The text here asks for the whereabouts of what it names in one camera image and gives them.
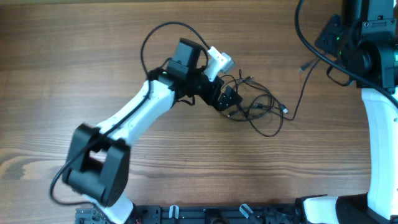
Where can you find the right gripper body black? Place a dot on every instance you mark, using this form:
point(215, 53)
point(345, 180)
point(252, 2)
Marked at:
point(325, 35)

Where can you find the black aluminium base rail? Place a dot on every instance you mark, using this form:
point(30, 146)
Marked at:
point(268, 213)

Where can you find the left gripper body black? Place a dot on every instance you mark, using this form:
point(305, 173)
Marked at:
point(219, 94)

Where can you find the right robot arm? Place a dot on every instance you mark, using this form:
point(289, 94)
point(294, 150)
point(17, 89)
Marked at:
point(379, 204)

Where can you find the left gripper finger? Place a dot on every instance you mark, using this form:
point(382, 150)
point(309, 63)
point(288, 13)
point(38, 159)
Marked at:
point(224, 102)
point(236, 97)

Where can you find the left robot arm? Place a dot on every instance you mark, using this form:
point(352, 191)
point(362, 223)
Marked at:
point(97, 164)

